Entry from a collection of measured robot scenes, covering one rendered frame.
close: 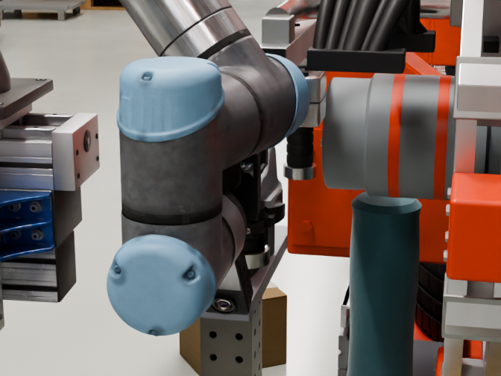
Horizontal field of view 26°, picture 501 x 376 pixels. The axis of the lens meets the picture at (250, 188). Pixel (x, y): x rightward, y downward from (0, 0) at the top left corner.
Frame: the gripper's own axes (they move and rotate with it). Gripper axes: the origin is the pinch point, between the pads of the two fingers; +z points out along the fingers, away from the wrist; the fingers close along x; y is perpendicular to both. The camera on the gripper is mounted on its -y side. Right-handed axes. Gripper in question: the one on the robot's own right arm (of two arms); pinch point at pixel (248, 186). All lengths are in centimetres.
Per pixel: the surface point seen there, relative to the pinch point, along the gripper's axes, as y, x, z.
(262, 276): -38, 12, 73
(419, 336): -56, -16, 93
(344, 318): -46, -3, 77
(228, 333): -52, 19, 79
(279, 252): -39, 11, 88
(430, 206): -21, -17, 66
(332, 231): -26, -1, 65
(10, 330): -83, 90, 138
